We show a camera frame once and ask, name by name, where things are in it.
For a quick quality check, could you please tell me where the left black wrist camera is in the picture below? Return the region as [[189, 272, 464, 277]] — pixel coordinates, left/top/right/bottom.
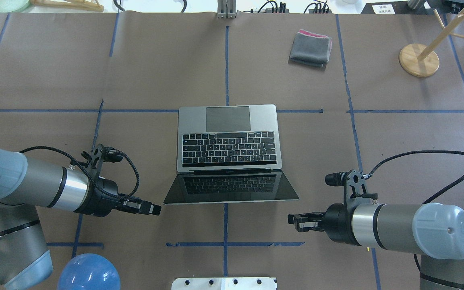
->
[[69, 144, 124, 178]]

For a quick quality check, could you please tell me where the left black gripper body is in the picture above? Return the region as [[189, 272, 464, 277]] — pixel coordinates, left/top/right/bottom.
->
[[75, 177, 142, 217]]

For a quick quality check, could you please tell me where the blue desk lamp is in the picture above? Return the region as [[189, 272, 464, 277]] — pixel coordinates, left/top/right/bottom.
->
[[57, 253, 121, 290]]

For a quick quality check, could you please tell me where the right black camera cable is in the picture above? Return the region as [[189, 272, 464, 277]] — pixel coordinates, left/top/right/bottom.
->
[[363, 150, 464, 205]]

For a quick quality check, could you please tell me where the left black camera cable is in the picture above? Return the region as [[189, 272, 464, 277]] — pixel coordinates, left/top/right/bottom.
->
[[19, 146, 141, 200]]

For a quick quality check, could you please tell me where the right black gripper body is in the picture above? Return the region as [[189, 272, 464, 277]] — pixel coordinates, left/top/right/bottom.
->
[[307, 203, 355, 244]]

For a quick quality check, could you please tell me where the grey laptop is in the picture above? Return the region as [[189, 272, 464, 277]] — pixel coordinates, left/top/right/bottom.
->
[[164, 104, 299, 205]]

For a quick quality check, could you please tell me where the wooden dish rack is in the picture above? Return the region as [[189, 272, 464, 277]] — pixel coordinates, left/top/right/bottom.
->
[[29, 0, 104, 12]]

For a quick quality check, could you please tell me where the aluminium frame post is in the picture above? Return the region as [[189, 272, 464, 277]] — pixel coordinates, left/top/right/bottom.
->
[[217, 0, 237, 19]]

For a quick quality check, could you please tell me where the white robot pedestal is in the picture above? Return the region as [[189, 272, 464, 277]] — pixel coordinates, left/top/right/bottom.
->
[[171, 277, 278, 290]]

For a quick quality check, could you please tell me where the black camera cable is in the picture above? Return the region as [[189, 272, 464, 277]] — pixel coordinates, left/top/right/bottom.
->
[[19, 146, 141, 200], [363, 150, 464, 205]]

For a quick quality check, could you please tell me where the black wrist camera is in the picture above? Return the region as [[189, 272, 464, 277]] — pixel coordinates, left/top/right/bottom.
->
[[325, 170, 379, 209], [69, 144, 124, 178]]

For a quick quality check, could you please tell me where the wooden mug tree stand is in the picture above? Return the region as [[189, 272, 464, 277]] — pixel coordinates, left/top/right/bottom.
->
[[398, 8, 464, 77]]

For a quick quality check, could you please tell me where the black label box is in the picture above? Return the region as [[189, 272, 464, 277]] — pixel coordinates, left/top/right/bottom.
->
[[361, 1, 409, 15]]

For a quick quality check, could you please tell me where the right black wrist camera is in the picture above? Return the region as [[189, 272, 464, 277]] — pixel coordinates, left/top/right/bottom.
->
[[325, 170, 379, 209]]

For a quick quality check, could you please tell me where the pale green plate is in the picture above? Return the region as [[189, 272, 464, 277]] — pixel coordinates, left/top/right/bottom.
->
[[0, 0, 31, 13]]

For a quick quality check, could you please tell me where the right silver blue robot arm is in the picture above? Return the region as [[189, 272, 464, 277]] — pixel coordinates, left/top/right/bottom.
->
[[288, 203, 464, 290]]

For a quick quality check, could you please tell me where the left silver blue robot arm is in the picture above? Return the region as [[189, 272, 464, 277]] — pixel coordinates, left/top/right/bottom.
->
[[0, 144, 162, 290]]

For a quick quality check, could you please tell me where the grey pink folded cloth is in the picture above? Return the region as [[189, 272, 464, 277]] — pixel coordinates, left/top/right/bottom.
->
[[289, 29, 332, 67]]

